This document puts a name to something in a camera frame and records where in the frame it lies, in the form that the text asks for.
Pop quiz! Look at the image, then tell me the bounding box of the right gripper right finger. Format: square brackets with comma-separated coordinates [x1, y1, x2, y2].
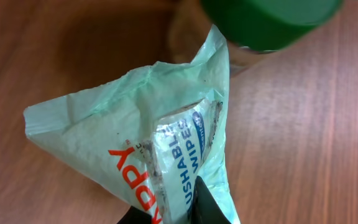
[191, 176, 230, 224]

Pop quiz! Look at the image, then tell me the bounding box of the green lid plastic jar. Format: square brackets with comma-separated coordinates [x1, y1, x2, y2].
[199, 0, 344, 77]

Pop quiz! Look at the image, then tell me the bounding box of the light teal tissue pack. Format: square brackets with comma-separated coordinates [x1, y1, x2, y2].
[24, 26, 239, 223]

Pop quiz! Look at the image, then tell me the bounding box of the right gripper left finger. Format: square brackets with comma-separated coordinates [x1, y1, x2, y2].
[117, 207, 152, 224]

